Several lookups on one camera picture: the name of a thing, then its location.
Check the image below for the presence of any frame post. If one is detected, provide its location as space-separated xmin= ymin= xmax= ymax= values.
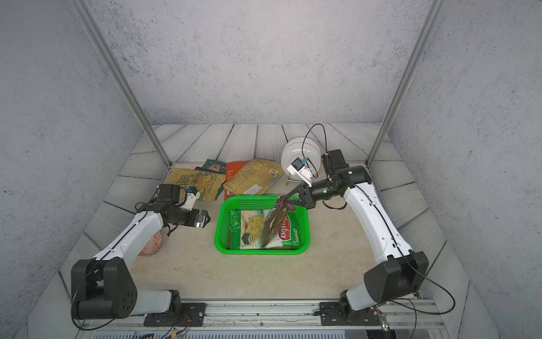
xmin=69 ymin=0 xmax=172 ymax=169
xmin=366 ymin=0 xmax=445 ymax=168

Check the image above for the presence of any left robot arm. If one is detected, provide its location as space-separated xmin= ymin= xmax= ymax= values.
xmin=71 ymin=184 xmax=210 ymax=320

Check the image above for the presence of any tan chips bag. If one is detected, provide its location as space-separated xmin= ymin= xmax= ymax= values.
xmin=223 ymin=159 xmax=284 ymax=196

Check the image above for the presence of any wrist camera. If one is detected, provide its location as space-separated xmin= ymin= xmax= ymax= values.
xmin=180 ymin=186 xmax=200 ymax=210
xmin=287 ymin=158 xmax=313 ymax=187

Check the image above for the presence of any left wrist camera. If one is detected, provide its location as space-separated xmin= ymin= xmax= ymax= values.
xmin=180 ymin=186 xmax=200 ymax=210

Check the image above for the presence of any red snack bag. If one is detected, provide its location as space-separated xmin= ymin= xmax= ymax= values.
xmin=224 ymin=160 xmax=250 ymax=200

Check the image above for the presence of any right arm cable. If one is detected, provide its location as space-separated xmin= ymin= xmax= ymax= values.
xmin=301 ymin=123 xmax=457 ymax=339

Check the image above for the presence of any left frame post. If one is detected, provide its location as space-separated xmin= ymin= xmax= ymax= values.
xmin=69 ymin=0 xmax=172 ymax=169

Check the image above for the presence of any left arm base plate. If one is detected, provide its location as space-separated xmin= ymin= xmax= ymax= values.
xmin=143 ymin=302 xmax=207 ymax=327

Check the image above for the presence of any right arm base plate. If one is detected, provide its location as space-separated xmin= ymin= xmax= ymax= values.
xmin=313 ymin=301 xmax=381 ymax=326

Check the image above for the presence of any green white chips bag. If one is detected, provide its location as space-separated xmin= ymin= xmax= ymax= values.
xmin=227 ymin=210 xmax=301 ymax=250

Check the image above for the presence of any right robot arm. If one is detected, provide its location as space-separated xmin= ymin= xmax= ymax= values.
xmin=287 ymin=150 xmax=429 ymax=314

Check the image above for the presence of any sour cream onion chips bag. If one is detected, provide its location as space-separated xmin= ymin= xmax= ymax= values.
xmin=165 ymin=168 xmax=226 ymax=202

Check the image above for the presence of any metal wire plate stand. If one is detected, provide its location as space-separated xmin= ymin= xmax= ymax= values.
xmin=286 ymin=175 xmax=301 ymax=186

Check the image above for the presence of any green plastic basket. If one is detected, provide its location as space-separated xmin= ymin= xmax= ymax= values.
xmin=215 ymin=196 xmax=311 ymax=255

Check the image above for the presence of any aluminium front rail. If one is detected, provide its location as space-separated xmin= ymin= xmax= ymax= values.
xmin=75 ymin=299 xmax=450 ymax=339

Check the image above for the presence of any brown Kettle chips bag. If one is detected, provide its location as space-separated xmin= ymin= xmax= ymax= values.
xmin=261 ymin=184 xmax=309 ymax=247

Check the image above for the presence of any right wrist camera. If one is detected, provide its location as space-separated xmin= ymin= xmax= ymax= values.
xmin=287 ymin=158 xmax=313 ymax=187

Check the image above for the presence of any right frame post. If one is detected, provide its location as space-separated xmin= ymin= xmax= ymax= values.
xmin=366 ymin=0 xmax=445 ymax=168

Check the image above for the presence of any dark green snack bag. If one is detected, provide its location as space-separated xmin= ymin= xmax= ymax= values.
xmin=195 ymin=159 xmax=227 ymax=175

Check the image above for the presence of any white plate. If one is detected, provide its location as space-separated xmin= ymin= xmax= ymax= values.
xmin=280 ymin=137 xmax=323 ymax=175

